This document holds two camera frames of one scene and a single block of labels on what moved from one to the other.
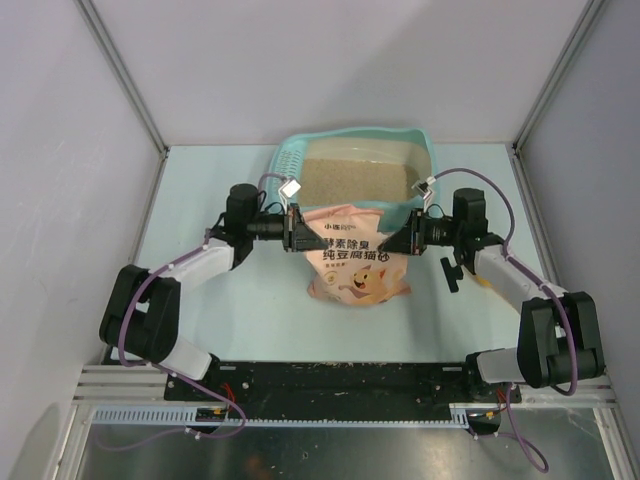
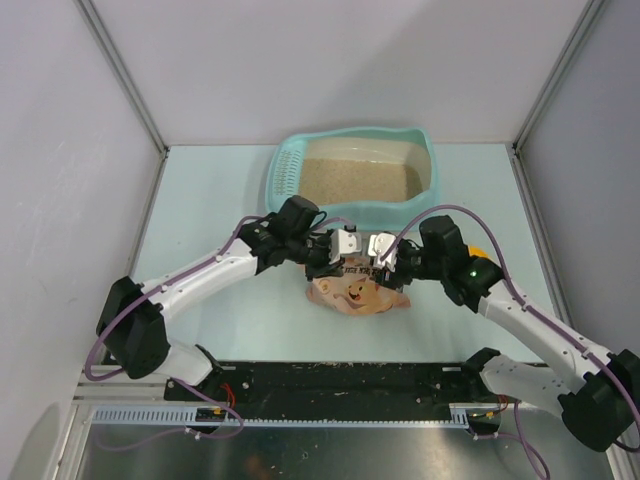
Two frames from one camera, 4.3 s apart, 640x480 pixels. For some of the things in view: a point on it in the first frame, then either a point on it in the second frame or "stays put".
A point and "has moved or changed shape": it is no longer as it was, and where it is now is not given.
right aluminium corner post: (590, 11) stays put
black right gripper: (411, 239) to (394, 280)
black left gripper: (297, 234) to (323, 269)
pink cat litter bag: (352, 270) has moved or changed shape
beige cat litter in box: (330, 182) stays put
